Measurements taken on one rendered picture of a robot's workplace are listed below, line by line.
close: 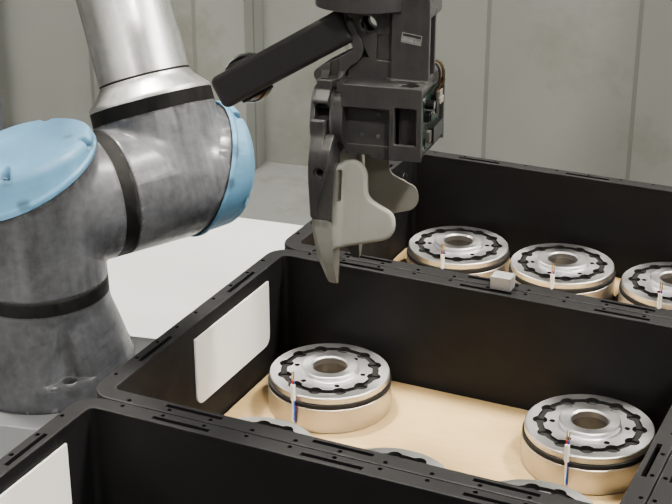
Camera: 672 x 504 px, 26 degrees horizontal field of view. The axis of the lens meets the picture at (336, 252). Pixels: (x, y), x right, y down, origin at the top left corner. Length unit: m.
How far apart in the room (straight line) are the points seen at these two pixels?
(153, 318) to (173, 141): 0.43
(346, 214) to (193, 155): 0.31
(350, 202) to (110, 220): 0.31
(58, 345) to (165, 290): 0.49
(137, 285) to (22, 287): 0.52
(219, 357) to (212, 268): 0.63
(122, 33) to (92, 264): 0.21
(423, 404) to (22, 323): 0.35
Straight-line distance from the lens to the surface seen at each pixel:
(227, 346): 1.21
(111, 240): 1.29
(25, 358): 1.30
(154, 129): 1.31
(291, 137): 4.23
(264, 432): 1.00
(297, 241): 1.30
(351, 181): 1.03
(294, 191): 4.05
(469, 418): 1.22
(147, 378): 1.11
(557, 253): 1.46
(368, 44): 1.02
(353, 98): 1.01
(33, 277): 1.27
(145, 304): 1.74
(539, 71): 3.98
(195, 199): 1.32
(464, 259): 1.45
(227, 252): 1.87
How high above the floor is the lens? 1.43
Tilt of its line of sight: 23 degrees down
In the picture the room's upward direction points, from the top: straight up
